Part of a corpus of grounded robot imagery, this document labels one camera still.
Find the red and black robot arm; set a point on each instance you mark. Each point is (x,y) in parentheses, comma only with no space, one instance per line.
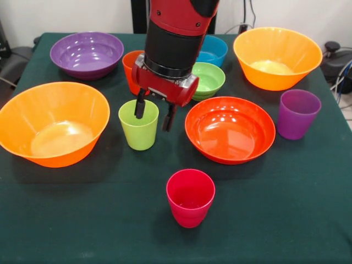
(176,35)

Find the green plastic bowl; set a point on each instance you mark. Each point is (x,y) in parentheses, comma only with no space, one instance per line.
(209,79)

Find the pink plastic cup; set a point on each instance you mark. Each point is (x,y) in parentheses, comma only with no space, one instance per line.
(189,209)

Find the blue plastic bowl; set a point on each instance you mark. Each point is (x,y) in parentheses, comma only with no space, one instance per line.
(214,52)

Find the purple plastic bowl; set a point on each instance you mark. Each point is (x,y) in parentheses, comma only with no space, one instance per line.
(86,60)

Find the red plastic bowl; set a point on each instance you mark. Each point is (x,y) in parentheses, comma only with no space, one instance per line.
(229,132)

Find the red plastic cup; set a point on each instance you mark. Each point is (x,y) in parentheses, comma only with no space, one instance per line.
(128,74)

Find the purple plastic cup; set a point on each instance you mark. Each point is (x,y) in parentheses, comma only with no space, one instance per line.
(298,118)

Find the green plastic cup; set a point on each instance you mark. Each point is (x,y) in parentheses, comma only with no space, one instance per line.
(140,134)

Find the large orange plastic bowl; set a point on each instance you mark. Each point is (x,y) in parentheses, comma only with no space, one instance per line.
(275,55)
(52,123)

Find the dark green table cloth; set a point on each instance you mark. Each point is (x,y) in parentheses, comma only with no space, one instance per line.
(176,242)

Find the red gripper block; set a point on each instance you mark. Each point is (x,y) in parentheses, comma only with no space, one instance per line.
(165,88)

